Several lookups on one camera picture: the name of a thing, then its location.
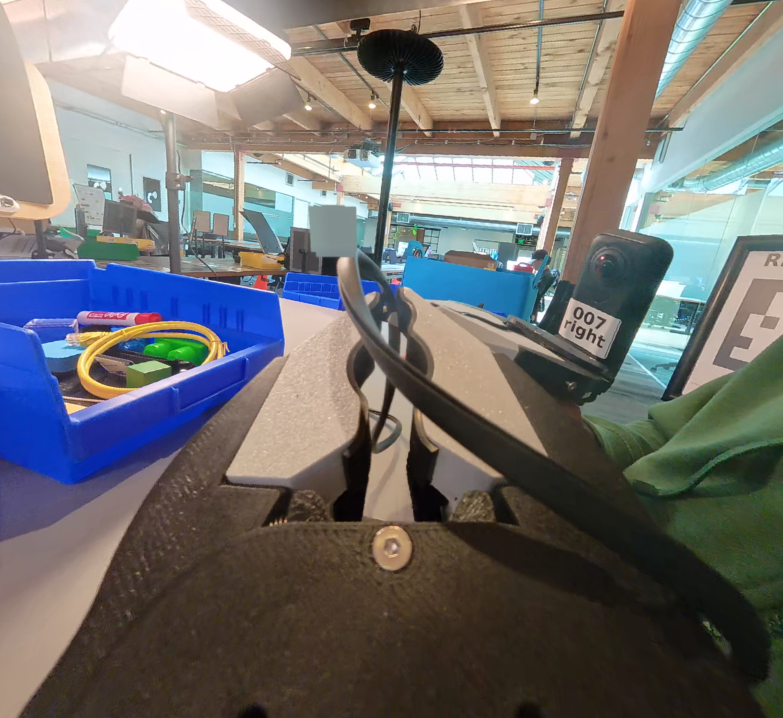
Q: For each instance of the dark blue storage bin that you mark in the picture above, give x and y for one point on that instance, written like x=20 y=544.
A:
x=312 y=291

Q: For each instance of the blue plastic bin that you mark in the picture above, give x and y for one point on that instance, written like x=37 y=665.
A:
x=122 y=442

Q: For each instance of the wooden post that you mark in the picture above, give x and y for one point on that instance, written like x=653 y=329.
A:
x=630 y=118

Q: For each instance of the red marker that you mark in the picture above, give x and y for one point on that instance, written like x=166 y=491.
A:
x=116 y=318

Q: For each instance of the black floor lamp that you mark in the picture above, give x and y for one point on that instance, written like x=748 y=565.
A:
x=401 y=54

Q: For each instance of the silver ventilation duct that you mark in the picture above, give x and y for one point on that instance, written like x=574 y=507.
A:
x=703 y=8

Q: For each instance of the green box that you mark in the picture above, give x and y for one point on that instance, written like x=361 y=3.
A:
x=107 y=250

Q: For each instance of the light blue block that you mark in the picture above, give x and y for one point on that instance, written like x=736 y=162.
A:
x=61 y=357

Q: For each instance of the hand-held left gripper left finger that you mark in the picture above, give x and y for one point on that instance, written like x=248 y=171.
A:
x=293 y=418

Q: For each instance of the black framed marker poster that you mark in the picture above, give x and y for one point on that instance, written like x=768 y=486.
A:
x=752 y=326

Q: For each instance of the bright green toy brick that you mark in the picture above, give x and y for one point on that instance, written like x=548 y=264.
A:
x=177 y=349

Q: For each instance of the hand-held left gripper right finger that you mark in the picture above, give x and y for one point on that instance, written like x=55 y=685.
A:
x=483 y=381

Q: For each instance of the large studio light on stand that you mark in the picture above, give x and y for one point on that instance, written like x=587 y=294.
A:
x=196 y=32

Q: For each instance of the dark green block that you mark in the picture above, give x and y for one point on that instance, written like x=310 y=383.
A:
x=148 y=374

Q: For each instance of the person's right forearm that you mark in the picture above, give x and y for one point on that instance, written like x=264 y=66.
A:
x=703 y=455

